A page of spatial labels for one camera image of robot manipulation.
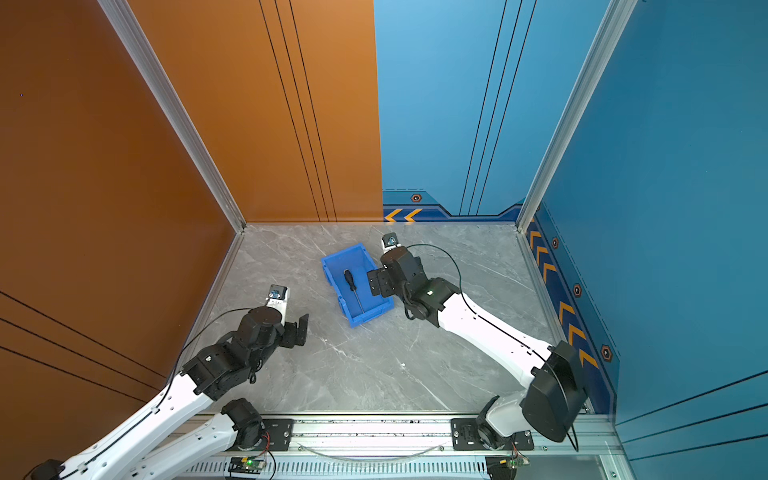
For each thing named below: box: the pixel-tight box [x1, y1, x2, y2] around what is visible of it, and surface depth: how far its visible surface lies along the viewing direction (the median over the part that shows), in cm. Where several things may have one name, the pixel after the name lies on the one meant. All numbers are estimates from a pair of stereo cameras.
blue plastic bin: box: [320, 243, 395, 328], surface depth 101 cm
